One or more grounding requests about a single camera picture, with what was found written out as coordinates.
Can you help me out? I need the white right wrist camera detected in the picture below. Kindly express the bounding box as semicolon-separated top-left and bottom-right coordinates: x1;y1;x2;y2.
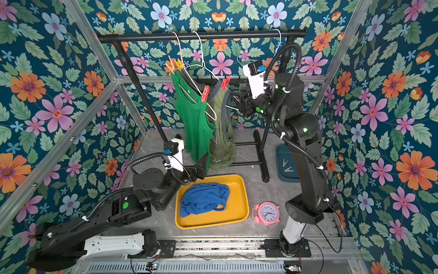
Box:
242;60;266;99

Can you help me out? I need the red clothespin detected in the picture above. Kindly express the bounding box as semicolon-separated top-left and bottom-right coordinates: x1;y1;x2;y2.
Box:
221;76;231;91
201;85;210;103

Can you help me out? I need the black corrugated cable right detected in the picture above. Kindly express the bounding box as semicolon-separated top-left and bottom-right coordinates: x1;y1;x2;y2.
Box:
271;42;326;172

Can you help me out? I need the yellow plastic tray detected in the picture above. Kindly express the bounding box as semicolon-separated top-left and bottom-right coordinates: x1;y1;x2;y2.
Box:
175;174;250;229

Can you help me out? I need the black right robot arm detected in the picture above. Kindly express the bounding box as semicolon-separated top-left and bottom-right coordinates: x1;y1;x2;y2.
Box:
238;73;340;256

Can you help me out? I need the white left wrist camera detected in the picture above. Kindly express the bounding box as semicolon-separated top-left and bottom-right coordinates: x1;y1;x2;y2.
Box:
163;134;185;172

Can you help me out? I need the dark teal tray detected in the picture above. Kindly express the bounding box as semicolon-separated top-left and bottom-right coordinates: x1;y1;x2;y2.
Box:
276;144;300;183

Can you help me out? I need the black corrugated cable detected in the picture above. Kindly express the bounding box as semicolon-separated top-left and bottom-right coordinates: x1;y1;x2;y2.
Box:
68;152;192;234
271;42;326;172

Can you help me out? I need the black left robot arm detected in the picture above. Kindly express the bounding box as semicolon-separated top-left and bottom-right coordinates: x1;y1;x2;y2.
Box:
26;153;209;272

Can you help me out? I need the green tank top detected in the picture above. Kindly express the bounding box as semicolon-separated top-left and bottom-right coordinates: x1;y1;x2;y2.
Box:
171;71;215;173

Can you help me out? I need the pink alarm clock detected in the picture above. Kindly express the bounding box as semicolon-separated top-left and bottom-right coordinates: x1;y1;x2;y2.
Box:
252;202;280;226

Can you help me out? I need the yellow clothespin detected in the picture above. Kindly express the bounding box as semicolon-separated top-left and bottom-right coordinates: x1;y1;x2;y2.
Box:
173;59;184;71

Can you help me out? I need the blue tank top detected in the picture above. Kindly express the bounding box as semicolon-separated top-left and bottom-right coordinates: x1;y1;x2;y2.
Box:
180;182;230;218

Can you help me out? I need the black clothes rack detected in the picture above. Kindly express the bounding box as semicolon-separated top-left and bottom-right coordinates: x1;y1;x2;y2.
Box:
96;27;307;183

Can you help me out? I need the pink wire hanger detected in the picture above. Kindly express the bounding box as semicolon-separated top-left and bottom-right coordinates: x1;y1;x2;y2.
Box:
173;32;217;121

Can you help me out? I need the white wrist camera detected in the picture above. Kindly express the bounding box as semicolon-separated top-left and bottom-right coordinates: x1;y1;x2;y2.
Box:
242;60;266;99
163;134;185;172

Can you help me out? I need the olive grey tank top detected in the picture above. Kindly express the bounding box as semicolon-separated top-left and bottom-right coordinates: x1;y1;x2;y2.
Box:
180;72;236;172

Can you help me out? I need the black corrugated cable left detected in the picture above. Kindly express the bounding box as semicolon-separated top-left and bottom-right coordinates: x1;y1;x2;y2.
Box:
68;152;192;234

